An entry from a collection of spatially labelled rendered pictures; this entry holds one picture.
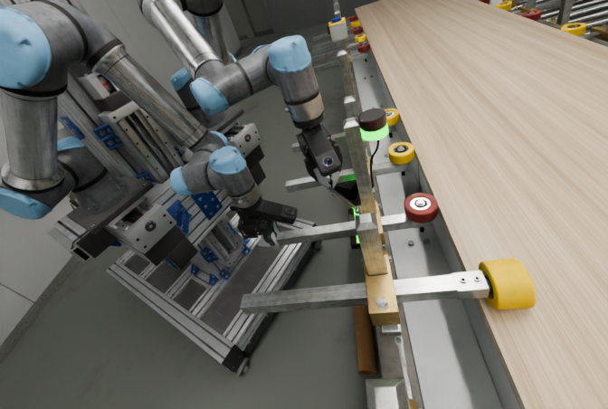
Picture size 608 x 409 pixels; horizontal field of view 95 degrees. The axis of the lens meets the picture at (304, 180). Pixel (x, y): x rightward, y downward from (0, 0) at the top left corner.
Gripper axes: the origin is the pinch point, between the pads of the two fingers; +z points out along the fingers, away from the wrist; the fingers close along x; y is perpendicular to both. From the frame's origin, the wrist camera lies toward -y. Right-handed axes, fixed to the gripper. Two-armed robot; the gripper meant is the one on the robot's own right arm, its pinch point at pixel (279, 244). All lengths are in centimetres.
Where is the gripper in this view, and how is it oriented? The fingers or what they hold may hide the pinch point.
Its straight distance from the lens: 88.6
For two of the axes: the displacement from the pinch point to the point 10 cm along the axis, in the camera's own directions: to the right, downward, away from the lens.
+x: -0.7, 6.4, -7.6
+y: -9.6, 1.6, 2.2
